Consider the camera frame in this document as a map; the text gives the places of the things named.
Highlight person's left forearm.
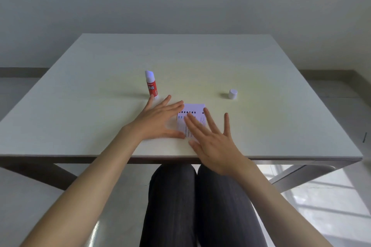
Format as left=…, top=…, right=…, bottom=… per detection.
left=20, top=127, right=137, bottom=247

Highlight person's leg dark trousers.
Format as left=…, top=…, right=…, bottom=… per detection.
left=196, top=164, right=269, bottom=247
left=139, top=164, right=198, bottom=247

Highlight person's right forearm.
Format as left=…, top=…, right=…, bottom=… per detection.
left=220, top=158, right=334, bottom=247

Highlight person's right leg dark trousers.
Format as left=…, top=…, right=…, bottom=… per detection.
left=196, top=164, right=269, bottom=247

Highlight white printed paper card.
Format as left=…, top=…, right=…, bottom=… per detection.
left=176, top=103, right=207, bottom=140

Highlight person's left leg dark trousers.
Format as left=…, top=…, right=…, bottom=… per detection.
left=139, top=164, right=198, bottom=247

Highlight red and white glue stick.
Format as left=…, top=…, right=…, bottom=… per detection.
left=145, top=70, right=159, bottom=97

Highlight person's left hand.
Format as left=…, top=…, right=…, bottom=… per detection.
left=122, top=95, right=186, bottom=148

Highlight person's right hand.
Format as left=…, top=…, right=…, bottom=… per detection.
left=185, top=107, right=253, bottom=176

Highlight white table leg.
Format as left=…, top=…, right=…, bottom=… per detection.
left=269, top=164, right=336, bottom=193

